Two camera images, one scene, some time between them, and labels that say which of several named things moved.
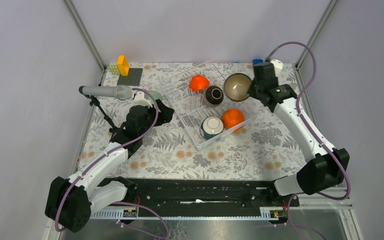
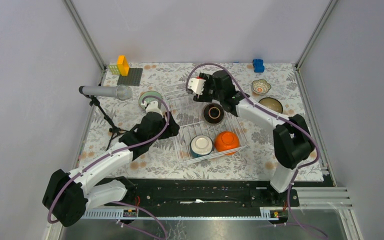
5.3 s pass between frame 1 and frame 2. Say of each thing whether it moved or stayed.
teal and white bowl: moved
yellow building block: stayed
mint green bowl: stayed
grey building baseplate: stayed
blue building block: stayed
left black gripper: moved
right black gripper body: moved
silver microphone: stayed
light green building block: stayed
